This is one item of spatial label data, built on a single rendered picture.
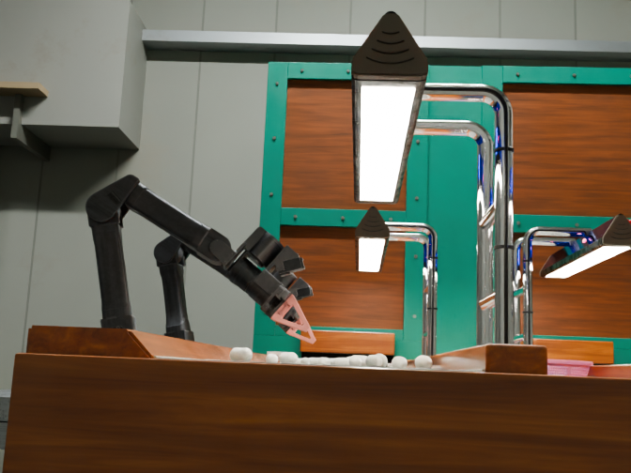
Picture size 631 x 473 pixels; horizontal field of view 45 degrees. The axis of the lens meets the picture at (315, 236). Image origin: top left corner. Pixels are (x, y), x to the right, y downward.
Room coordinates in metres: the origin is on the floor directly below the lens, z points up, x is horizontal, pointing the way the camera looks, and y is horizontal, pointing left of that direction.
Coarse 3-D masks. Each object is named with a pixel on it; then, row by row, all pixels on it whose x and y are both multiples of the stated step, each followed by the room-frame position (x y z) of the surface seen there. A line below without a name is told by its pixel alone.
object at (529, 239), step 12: (540, 228) 1.91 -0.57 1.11; (552, 228) 1.91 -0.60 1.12; (564, 228) 1.91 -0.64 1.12; (576, 228) 1.91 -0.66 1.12; (588, 228) 1.91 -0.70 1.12; (516, 240) 2.07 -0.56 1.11; (528, 240) 1.91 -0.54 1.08; (540, 240) 2.06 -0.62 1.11; (552, 240) 2.06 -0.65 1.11; (564, 240) 2.05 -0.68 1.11; (516, 252) 2.06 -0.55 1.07; (528, 252) 1.91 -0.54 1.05; (516, 264) 2.06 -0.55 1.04; (528, 264) 1.91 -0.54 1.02; (516, 276) 2.06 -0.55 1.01; (528, 276) 1.91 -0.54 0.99; (516, 288) 2.06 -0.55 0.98; (528, 288) 1.91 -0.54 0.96; (516, 300) 2.06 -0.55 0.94; (528, 300) 1.91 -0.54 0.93; (516, 312) 2.06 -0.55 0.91; (528, 312) 1.91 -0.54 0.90; (516, 324) 2.06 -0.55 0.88; (528, 324) 1.91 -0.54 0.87; (516, 336) 2.01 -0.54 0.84; (528, 336) 1.91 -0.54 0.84
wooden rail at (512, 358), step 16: (448, 352) 0.98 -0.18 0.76; (464, 352) 0.82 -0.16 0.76; (480, 352) 0.72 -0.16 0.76; (496, 352) 0.68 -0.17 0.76; (512, 352) 0.68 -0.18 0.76; (528, 352) 0.68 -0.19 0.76; (544, 352) 0.68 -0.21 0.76; (432, 368) 1.18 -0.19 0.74; (448, 368) 0.97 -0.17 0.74; (464, 368) 0.82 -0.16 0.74; (480, 368) 0.72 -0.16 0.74; (496, 368) 0.68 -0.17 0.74; (512, 368) 0.68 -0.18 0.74; (528, 368) 0.68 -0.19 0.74; (544, 368) 0.68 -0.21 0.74
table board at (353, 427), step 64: (64, 384) 0.69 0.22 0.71; (128, 384) 0.68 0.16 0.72; (192, 384) 0.68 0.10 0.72; (256, 384) 0.68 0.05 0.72; (320, 384) 0.67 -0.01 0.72; (384, 384) 0.67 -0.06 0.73; (448, 384) 0.67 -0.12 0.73; (512, 384) 0.66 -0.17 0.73; (576, 384) 0.66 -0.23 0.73; (64, 448) 0.69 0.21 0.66; (128, 448) 0.68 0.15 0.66; (192, 448) 0.68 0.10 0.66; (256, 448) 0.68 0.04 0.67; (320, 448) 0.67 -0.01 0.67; (384, 448) 0.67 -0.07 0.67; (448, 448) 0.67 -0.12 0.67; (512, 448) 0.66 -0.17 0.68; (576, 448) 0.66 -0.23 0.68
